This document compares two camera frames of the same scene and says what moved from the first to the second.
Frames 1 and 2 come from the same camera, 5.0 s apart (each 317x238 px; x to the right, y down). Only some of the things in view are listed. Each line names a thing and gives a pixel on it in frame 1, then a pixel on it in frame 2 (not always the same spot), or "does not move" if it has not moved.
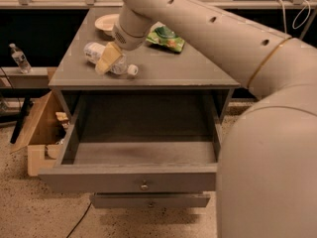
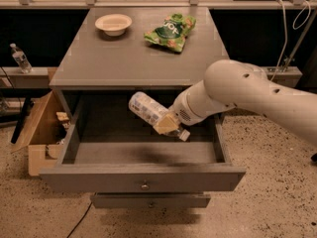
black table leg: (27, 104) does not move
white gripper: (127, 39) -> (180, 111)
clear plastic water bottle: (93, 52) -> (152, 111)
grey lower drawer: (149, 200) does not move
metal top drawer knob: (144, 186) does not move
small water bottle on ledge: (21, 59) does not move
